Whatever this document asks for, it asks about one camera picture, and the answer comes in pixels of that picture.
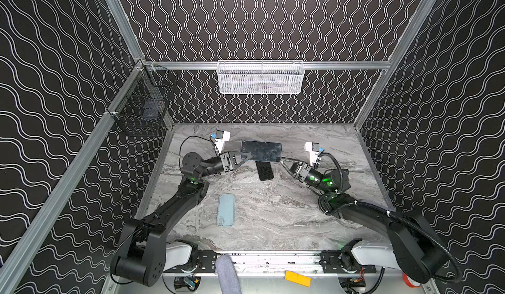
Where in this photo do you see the black wire mesh basket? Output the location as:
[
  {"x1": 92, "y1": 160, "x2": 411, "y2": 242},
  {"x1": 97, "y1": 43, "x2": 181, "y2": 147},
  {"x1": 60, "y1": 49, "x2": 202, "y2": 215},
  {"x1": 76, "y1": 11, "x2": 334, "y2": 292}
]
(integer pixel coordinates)
[{"x1": 112, "y1": 62, "x2": 180, "y2": 139}]

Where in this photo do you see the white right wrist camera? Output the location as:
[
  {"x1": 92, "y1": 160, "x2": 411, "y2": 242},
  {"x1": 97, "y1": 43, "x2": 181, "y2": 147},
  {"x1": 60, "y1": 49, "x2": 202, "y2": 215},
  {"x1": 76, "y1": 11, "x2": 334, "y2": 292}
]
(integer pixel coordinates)
[{"x1": 304, "y1": 142, "x2": 324, "y2": 169}]

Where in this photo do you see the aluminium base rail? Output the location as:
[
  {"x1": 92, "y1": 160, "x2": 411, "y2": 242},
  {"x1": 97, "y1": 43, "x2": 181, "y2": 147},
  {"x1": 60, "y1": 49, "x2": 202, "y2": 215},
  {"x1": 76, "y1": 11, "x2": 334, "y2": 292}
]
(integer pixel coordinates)
[{"x1": 110, "y1": 248, "x2": 431, "y2": 279}]

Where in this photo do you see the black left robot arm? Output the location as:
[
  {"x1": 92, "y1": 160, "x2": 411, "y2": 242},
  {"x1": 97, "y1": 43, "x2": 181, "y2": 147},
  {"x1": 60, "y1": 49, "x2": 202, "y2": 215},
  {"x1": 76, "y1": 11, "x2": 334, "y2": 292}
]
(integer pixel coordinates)
[{"x1": 110, "y1": 151, "x2": 253, "y2": 287}]

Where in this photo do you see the white wire mesh basket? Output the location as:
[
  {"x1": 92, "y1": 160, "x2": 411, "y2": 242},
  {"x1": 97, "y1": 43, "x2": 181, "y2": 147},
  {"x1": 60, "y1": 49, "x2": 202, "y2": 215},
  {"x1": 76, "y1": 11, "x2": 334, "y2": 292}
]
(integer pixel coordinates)
[{"x1": 216, "y1": 60, "x2": 305, "y2": 95}]

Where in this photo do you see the light blue phone case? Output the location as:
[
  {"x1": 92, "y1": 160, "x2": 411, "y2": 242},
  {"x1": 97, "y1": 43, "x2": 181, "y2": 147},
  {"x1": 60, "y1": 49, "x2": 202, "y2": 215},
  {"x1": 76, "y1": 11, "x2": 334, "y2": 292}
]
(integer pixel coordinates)
[{"x1": 216, "y1": 194, "x2": 235, "y2": 228}]

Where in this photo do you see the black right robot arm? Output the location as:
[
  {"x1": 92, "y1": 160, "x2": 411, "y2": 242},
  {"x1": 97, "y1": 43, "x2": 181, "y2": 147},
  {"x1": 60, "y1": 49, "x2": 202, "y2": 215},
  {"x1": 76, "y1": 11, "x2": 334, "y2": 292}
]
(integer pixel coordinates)
[{"x1": 280, "y1": 157, "x2": 457, "y2": 283}]

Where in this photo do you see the white smartphone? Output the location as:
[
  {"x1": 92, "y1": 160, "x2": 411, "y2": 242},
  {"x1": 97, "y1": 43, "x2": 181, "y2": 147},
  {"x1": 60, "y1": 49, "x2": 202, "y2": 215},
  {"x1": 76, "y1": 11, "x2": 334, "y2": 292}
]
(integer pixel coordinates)
[{"x1": 256, "y1": 161, "x2": 274, "y2": 182}]

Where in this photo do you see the black corrugated cable conduit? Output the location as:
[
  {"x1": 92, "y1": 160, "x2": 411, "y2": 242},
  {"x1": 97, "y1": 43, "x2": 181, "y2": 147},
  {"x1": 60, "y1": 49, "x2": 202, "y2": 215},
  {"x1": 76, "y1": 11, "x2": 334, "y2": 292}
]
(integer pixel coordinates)
[{"x1": 317, "y1": 151, "x2": 462, "y2": 283}]

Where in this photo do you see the red tape roll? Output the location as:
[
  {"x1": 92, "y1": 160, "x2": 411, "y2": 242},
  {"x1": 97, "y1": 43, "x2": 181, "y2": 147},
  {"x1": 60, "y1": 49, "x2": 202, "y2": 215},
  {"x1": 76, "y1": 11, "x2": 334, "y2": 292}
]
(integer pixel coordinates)
[{"x1": 402, "y1": 274, "x2": 422, "y2": 288}]

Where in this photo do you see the dark blue smartphone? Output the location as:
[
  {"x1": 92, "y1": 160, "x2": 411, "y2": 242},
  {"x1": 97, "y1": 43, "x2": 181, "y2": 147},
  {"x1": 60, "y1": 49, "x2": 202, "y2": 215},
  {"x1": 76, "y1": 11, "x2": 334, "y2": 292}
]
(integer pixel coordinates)
[{"x1": 241, "y1": 140, "x2": 283, "y2": 162}]

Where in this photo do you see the yellow block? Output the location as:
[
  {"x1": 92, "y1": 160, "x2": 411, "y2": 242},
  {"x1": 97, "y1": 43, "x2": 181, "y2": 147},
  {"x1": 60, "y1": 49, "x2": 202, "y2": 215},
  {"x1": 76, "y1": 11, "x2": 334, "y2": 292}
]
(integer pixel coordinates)
[{"x1": 285, "y1": 271, "x2": 312, "y2": 287}]

